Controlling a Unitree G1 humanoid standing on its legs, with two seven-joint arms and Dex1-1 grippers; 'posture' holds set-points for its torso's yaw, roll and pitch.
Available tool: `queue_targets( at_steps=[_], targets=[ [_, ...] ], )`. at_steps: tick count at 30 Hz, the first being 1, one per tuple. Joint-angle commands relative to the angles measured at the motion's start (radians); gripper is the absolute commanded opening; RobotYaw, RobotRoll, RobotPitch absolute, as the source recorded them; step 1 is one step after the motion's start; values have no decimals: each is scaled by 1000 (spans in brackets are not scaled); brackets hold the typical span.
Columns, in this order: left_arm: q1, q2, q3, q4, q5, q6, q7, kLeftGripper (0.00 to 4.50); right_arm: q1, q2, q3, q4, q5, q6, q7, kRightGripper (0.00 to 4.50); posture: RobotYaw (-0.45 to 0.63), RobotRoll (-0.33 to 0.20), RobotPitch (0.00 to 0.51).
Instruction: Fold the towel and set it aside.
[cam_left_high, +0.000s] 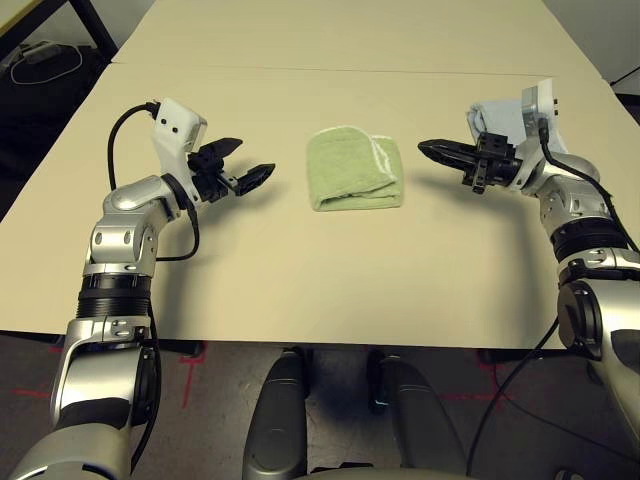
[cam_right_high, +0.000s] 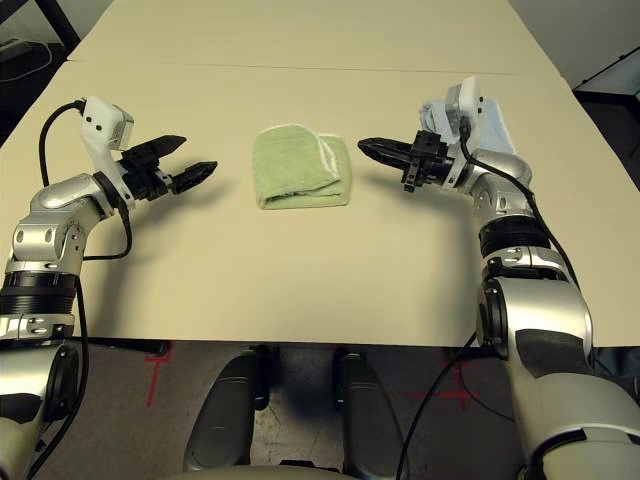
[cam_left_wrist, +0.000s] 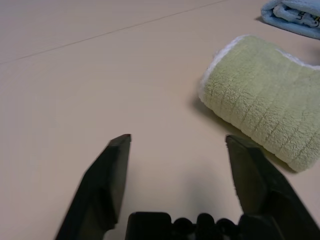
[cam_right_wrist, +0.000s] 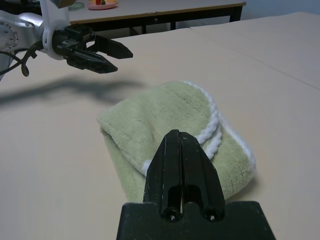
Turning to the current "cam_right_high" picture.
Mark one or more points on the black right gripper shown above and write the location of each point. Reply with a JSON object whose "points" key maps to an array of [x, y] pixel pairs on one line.
{"points": [[430, 160]]}

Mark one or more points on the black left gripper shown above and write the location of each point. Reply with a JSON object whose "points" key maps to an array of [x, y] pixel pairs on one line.
{"points": [[147, 177]]}

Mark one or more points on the green towel with white trim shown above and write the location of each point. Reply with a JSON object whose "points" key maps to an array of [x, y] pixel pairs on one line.
{"points": [[290, 165]]}

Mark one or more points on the folded light blue towel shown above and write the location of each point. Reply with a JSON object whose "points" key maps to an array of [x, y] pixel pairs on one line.
{"points": [[500, 130]]}

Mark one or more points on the grey power adapter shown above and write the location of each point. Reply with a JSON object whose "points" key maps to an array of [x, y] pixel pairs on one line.
{"points": [[15, 49]]}

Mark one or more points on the beige robot torso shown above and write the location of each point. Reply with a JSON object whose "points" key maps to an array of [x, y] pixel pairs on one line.
{"points": [[260, 474]]}

